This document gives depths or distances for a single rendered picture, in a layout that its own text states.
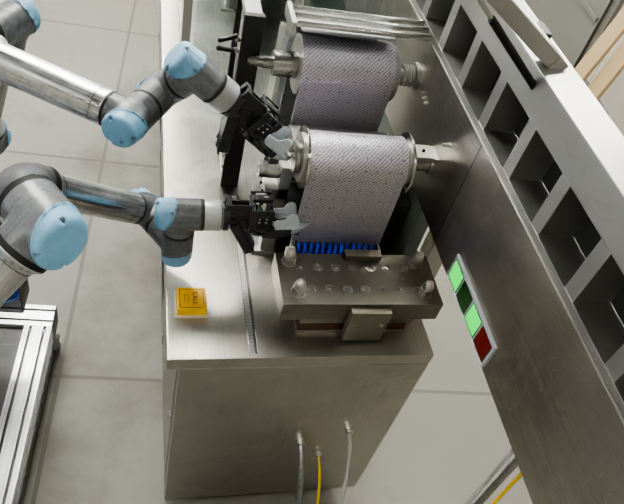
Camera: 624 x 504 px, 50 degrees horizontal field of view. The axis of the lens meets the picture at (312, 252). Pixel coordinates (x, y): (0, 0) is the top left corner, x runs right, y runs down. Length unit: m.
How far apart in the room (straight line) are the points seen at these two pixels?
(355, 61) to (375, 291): 0.56
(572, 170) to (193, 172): 1.15
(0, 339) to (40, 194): 1.21
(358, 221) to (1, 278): 0.81
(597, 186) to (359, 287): 0.68
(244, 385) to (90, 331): 1.15
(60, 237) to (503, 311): 0.85
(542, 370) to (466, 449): 1.50
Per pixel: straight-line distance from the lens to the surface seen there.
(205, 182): 1.96
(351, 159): 1.52
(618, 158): 1.17
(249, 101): 1.44
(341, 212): 1.61
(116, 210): 1.58
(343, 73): 1.66
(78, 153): 3.43
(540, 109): 1.29
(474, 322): 1.44
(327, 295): 1.57
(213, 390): 1.69
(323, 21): 1.69
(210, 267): 1.74
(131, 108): 1.35
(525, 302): 1.29
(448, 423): 2.75
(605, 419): 1.13
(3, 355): 2.44
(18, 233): 1.31
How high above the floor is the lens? 2.21
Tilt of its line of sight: 46 degrees down
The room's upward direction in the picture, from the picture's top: 17 degrees clockwise
